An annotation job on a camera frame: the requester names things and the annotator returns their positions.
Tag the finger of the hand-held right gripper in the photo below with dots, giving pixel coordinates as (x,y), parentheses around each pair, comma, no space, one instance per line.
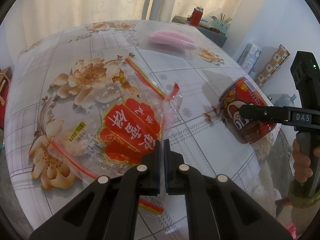
(262,113)

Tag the pink sponge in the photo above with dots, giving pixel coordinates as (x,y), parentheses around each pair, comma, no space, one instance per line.
(170,38)

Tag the empty blue water jug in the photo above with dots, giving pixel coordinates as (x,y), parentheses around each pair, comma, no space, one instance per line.
(283,100)

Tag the person's right hand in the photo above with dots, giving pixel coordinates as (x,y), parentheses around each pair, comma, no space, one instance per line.
(301,162)

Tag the bundle of wooden chopsticks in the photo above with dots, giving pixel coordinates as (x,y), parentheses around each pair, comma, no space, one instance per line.
(226,18)

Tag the brown paper bag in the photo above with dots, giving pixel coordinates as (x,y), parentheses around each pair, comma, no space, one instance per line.
(3,85)

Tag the small red dish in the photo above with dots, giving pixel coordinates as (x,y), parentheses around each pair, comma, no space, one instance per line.
(216,30)

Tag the blue white tissue pack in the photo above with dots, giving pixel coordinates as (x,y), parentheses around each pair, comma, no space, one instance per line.
(250,57)

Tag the red thermos flask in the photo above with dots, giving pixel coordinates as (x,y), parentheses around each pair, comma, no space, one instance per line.
(196,17)

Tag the red food can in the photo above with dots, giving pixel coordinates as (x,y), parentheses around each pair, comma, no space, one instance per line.
(240,90)

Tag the checkered paper roll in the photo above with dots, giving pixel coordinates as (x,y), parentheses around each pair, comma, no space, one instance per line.
(272,65)

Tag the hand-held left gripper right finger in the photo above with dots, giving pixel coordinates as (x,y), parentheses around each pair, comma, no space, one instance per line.
(168,160)

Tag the grey cabinet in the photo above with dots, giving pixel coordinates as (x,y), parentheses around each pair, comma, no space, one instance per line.
(217,38)

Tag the teal plastic basket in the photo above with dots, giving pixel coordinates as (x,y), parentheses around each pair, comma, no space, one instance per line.
(222,27)

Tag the clear bag with red print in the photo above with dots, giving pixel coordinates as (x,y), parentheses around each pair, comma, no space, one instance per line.
(130,122)

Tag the white roll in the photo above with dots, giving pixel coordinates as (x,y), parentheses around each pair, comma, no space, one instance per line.
(205,24)

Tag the floral tablecloth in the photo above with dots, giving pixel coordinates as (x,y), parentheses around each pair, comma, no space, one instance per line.
(75,42)

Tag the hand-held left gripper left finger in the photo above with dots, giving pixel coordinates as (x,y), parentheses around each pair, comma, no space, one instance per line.
(160,160)

